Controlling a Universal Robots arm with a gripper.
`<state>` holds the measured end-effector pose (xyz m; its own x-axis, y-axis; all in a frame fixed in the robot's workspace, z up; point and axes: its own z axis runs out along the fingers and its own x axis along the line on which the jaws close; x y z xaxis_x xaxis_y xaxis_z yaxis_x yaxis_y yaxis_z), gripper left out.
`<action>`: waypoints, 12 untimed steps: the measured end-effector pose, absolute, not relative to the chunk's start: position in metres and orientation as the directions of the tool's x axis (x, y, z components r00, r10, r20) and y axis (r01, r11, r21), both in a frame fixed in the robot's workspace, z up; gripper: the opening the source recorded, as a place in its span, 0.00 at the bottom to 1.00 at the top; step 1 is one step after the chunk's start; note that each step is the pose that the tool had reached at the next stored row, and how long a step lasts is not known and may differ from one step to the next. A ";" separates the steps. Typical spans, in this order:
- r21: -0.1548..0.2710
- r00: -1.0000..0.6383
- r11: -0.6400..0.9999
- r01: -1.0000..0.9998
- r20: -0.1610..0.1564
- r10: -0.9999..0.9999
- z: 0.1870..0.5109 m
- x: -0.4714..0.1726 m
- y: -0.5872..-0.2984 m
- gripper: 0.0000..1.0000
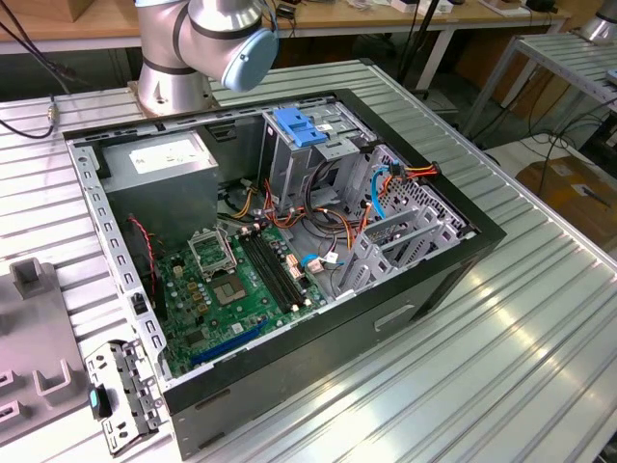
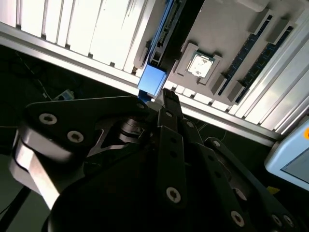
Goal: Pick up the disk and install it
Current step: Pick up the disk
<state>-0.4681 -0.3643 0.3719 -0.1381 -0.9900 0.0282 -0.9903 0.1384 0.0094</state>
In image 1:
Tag metal disk bay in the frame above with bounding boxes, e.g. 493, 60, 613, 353
332, 143, 478, 298

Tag blue expansion slot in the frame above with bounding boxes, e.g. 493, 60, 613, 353
190, 317, 269, 368

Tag wooden desk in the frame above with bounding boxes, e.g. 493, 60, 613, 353
0, 0, 573, 54

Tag flat labelled cardboard box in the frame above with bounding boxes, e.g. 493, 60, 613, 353
515, 156, 617, 242

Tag black case fan red wire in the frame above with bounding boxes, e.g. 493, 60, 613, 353
122, 215, 168, 322

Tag black RAM slot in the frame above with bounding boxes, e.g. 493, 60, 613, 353
254, 231, 305, 309
259, 230, 310, 306
240, 234, 292, 313
247, 233, 298, 311

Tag metal socket cover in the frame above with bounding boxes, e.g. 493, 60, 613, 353
186, 230, 238, 281

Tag orange red disk power wire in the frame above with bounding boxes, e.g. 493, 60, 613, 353
344, 161, 441, 257

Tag metal card retention bracket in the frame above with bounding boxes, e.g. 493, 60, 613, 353
84, 337, 166, 458

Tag CPU socket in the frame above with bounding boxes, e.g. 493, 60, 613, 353
209, 272, 250, 308

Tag brown cardboard box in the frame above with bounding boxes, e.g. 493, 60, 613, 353
500, 50, 575, 122

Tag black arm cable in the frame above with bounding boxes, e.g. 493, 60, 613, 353
0, 18, 78, 141

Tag grey power supply unit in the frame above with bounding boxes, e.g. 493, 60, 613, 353
98, 130, 221, 252

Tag black teal latch handle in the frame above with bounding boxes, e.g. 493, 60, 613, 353
88, 384, 113, 422

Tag blue data wire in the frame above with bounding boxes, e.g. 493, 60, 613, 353
299, 162, 394, 271

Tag green motherboard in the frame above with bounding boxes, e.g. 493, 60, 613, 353
156, 226, 329, 380

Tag grey parts rack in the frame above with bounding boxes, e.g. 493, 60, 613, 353
0, 258, 97, 448

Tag black open PC case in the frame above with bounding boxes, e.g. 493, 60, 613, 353
62, 88, 507, 459

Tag blue plastic drive latch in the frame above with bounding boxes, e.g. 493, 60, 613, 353
272, 108, 330, 150

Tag power supply wire bundle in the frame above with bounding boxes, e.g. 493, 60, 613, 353
216, 176, 361, 242

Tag metal optical drive cage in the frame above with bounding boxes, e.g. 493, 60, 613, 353
259, 98, 380, 213

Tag white plug grey wires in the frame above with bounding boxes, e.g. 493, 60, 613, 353
301, 250, 346, 276

